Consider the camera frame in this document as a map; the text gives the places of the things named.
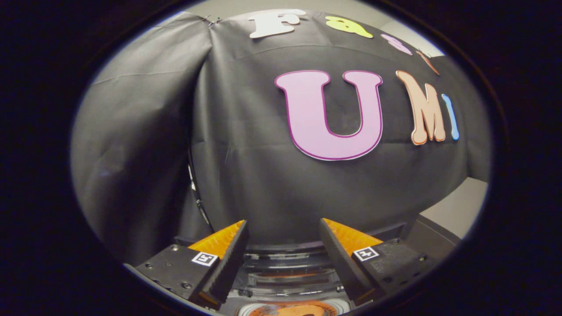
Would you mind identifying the metal backdrop stand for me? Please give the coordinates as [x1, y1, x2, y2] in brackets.
[188, 151, 214, 230]

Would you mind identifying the cream cabinet with grey top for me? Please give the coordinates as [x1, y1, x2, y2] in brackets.
[405, 214, 461, 264]

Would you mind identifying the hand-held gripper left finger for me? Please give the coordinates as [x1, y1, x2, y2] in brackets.
[125, 220, 250, 310]

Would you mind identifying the black backdrop cloth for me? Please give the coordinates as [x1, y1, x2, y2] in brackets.
[70, 9, 492, 264]

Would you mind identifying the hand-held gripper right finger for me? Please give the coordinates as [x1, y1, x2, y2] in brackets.
[318, 218, 440, 307]

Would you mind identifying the orange polo shirt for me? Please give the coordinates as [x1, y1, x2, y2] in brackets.
[246, 301, 339, 316]

